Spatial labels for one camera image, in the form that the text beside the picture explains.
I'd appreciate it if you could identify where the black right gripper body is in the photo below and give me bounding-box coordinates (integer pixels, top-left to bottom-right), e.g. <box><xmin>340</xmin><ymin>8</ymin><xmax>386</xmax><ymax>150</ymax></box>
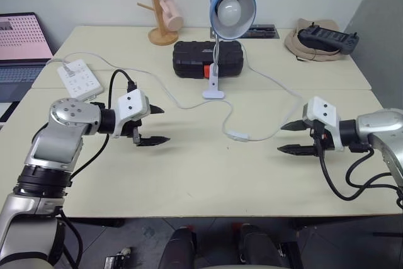
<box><xmin>305</xmin><ymin>119</ymin><xmax>335</xmax><ymax>157</ymax></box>

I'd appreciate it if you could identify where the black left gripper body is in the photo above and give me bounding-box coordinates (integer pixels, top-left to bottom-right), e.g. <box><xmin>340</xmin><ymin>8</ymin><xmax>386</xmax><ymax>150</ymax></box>
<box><xmin>119</xmin><ymin>119</ymin><xmax>143</xmax><ymax>146</ymax></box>

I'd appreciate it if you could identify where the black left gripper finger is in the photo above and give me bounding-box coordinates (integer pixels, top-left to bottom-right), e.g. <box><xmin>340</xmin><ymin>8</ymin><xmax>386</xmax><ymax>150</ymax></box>
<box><xmin>135</xmin><ymin>135</ymin><xmax>171</xmax><ymax>147</ymax></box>
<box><xmin>148</xmin><ymin>103</ymin><xmax>166</xmax><ymax>116</ymax></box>

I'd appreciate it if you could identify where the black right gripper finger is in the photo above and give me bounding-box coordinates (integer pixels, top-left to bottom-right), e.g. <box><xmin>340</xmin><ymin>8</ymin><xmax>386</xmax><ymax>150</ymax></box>
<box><xmin>276</xmin><ymin>144</ymin><xmax>316</xmax><ymax>157</ymax></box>
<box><xmin>280</xmin><ymin>119</ymin><xmax>307</xmax><ymax>132</ymax></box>

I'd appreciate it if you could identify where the blue clip desk lamp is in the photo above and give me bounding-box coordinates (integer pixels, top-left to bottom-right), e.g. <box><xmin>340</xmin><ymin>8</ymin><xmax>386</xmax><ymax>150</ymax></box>
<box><xmin>201</xmin><ymin>0</ymin><xmax>257</xmax><ymax>100</ymax></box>

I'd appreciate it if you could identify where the black plastic tool case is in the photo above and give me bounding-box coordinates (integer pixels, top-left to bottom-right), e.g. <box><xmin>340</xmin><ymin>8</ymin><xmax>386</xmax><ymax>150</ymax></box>
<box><xmin>172</xmin><ymin>40</ymin><xmax>246</xmax><ymax>79</ymax></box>

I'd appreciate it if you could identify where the white power strip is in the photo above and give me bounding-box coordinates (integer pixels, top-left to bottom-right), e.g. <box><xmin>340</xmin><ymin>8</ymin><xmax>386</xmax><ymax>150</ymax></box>
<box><xmin>56</xmin><ymin>58</ymin><xmax>105</xmax><ymax>100</ymax></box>

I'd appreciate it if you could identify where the beige cloth hat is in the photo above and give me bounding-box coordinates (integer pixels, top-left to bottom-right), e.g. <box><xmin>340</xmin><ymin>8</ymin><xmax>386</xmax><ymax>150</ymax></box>
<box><xmin>284</xmin><ymin>18</ymin><xmax>348</xmax><ymax>62</ymax></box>

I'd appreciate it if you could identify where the pink mug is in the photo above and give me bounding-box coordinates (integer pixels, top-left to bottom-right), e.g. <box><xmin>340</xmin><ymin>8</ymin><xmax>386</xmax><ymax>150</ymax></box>
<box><xmin>159</xmin><ymin>0</ymin><xmax>184</xmax><ymax>33</ymax></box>

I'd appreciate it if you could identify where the black handheld controller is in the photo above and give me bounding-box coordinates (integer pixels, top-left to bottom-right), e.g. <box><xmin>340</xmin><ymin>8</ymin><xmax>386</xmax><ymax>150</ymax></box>
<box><xmin>297</xmin><ymin>22</ymin><xmax>361</xmax><ymax>56</ymax></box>

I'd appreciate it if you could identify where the wooden mug tree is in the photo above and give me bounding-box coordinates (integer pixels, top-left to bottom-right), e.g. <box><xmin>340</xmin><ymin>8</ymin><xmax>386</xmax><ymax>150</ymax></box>
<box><xmin>136</xmin><ymin>0</ymin><xmax>181</xmax><ymax>46</ymax></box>

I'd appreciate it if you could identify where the dark rounded shape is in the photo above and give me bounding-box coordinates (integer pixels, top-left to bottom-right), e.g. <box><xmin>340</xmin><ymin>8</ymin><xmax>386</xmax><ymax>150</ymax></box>
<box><xmin>237</xmin><ymin>222</ymin><xmax>285</xmax><ymax>269</ymax></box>
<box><xmin>156</xmin><ymin>227</ymin><xmax>198</xmax><ymax>269</ymax></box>

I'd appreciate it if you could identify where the small black device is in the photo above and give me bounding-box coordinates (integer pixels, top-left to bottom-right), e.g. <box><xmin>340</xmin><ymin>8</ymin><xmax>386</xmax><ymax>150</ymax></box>
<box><xmin>105</xmin><ymin>246</ymin><xmax>132</xmax><ymax>269</ymax></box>

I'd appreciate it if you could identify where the open laptop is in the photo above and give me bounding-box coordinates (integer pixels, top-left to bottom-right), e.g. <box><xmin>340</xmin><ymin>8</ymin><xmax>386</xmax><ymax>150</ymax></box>
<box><xmin>0</xmin><ymin>11</ymin><xmax>55</xmax><ymax>103</ymax></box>

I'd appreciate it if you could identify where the white lamp power cord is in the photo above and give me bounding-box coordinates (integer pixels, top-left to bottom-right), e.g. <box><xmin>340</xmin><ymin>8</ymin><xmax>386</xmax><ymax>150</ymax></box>
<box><xmin>45</xmin><ymin>52</ymin><xmax>305</xmax><ymax>142</ymax></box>

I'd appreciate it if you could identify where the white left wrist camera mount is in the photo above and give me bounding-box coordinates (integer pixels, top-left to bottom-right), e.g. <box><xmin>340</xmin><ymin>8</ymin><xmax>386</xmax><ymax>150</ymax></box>
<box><xmin>110</xmin><ymin>89</ymin><xmax>151</xmax><ymax>139</ymax></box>

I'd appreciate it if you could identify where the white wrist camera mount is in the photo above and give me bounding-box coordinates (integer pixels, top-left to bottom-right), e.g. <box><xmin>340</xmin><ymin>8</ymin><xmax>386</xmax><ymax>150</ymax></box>
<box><xmin>110</xmin><ymin>89</ymin><xmax>151</xmax><ymax>139</ymax></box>
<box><xmin>302</xmin><ymin>96</ymin><xmax>344</xmax><ymax>152</ymax></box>

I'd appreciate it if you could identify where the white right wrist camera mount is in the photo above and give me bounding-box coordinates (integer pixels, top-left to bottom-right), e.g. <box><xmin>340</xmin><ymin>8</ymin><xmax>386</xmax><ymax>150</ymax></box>
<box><xmin>302</xmin><ymin>96</ymin><xmax>344</xmax><ymax>152</ymax></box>

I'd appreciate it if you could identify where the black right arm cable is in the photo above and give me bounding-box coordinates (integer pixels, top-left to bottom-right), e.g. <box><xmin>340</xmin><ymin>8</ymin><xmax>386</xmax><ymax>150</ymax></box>
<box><xmin>315</xmin><ymin>123</ymin><xmax>403</xmax><ymax>210</ymax></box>

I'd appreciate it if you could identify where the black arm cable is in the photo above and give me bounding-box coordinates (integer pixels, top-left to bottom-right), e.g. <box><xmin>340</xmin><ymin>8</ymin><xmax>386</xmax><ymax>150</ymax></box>
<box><xmin>69</xmin><ymin>69</ymin><xmax>137</xmax><ymax>185</ymax></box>
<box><xmin>315</xmin><ymin>123</ymin><xmax>403</xmax><ymax>210</ymax></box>

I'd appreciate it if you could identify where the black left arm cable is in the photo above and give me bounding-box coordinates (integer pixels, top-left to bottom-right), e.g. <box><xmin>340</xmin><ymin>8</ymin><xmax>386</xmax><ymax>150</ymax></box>
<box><xmin>69</xmin><ymin>69</ymin><xmax>137</xmax><ymax>185</ymax></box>

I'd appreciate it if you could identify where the white inline cord switch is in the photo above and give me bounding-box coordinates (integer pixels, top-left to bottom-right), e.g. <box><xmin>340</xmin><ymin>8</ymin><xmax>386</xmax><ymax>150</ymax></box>
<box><xmin>227</xmin><ymin>129</ymin><xmax>250</xmax><ymax>143</ymax></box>

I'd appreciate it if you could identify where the black table cable grommet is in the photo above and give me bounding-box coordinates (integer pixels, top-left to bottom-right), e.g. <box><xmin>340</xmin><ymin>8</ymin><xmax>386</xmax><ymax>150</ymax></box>
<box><xmin>208</xmin><ymin>24</ymin><xmax>281</xmax><ymax>41</ymax></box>

